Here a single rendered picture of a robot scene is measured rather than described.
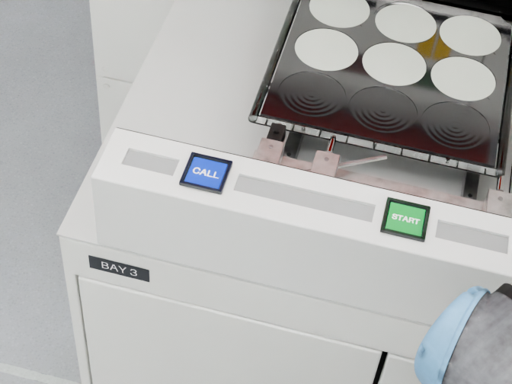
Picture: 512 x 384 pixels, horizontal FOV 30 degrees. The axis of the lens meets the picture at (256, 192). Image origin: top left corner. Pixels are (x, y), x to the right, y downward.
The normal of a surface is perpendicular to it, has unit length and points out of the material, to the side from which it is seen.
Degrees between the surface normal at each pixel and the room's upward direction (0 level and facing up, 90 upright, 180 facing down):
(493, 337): 21
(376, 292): 90
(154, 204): 90
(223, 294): 90
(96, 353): 90
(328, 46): 0
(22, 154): 0
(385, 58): 0
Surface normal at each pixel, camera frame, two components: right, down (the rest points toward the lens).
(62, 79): 0.06, -0.65
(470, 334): -0.18, -0.48
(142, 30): -0.25, 0.72
